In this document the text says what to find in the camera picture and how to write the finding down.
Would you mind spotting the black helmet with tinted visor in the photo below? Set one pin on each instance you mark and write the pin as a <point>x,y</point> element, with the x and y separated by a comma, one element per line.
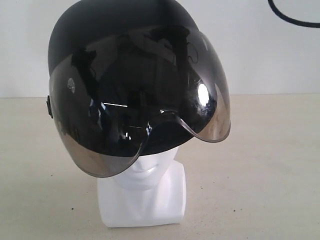
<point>132,78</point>

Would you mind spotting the white mannequin head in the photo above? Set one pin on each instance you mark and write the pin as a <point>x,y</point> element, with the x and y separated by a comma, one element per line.
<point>151,192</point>

